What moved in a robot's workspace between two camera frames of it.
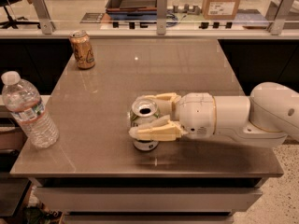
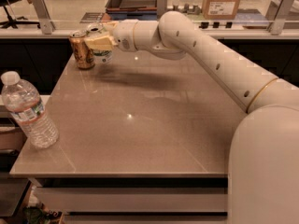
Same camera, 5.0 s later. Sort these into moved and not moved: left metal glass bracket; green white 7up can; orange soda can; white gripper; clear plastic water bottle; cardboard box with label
Moved: green white 7up can; white gripper
Not moved: cardboard box with label; orange soda can; clear plastic water bottle; left metal glass bracket
